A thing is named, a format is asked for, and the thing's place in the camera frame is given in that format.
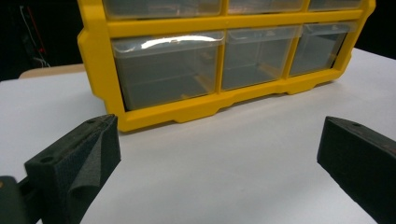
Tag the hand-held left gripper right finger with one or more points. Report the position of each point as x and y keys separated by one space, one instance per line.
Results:
x=361 y=161

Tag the light wooden board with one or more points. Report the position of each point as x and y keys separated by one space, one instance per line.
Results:
x=53 y=71

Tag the set of clear drawers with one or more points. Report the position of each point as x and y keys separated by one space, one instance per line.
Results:
x=165 y=74

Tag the yellow black drawer organizer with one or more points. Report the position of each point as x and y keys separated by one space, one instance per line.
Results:
x=99 y=71

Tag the clear plastic organizer drawer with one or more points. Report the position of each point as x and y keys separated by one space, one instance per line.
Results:
x=334 y=3

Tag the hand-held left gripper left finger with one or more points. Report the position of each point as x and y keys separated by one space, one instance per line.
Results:
x=77 y=155

